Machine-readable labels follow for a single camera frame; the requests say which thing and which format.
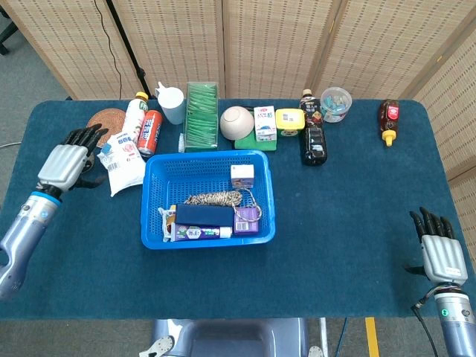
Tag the white snack bag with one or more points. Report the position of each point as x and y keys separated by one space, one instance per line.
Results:
x=122 y=163

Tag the robot base body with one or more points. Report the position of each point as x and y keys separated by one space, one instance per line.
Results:
x=230 y=338

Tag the yellow lidded container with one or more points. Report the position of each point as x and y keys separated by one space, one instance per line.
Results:
x=290 y=122

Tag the bamboo folding screen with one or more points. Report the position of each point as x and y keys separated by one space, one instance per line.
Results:
x=260 y=44

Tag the green sponge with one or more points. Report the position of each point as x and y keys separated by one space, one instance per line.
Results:
x=245 y=144

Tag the black tripod stand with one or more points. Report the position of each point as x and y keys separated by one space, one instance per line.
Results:
x=128 y=41

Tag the snack packet with orange print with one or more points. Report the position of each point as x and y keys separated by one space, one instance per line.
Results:
x=167 y=221

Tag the white blue milk carton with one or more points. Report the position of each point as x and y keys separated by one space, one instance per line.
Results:
x=264 y=124

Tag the small purple box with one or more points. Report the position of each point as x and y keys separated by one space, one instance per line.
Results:
x=245 y=221

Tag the red soda can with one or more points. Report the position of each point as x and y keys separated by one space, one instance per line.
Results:
x=150 y=133

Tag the white bottle with yellow cap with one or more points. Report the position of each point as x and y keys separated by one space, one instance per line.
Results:
x=134 y=115

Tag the dark blue rectangular box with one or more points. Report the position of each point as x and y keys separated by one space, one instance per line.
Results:
x=204 y=215

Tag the clear box of green packets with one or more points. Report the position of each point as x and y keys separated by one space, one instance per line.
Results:
x=201 y=115

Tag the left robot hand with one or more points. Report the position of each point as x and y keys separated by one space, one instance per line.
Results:
x=70 y=158

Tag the dark soy sauce bottle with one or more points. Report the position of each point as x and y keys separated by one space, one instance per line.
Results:
x=313 y=134

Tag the blue binder clip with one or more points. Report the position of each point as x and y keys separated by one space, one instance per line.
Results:
x=106 y=149

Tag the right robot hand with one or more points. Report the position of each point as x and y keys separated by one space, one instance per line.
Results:
x=442 y=256

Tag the white plastic cup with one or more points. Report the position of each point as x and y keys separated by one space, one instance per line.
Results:
x=170 y=105

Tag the honey squeeze bottle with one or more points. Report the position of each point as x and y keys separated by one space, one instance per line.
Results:
x=388 y=119

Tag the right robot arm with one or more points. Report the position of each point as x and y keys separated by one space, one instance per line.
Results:
x=455 y=320

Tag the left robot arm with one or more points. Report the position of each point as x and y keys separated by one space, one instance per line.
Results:
x=26 y=234

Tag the blue plastic basket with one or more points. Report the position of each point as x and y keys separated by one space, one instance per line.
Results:
x=208 y=238

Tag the purple toothpaste tube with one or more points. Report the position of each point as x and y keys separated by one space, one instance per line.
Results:
x=197 y=233

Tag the round woven coaster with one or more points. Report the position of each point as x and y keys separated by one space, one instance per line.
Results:
x=108 y=118

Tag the small white purple carton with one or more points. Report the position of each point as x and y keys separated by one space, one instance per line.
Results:
x=242 y=177

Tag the beige bowl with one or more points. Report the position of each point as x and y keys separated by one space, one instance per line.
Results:
x=236 y=123

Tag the clear tub with blue items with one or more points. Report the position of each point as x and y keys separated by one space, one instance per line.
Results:
x=336 y=105

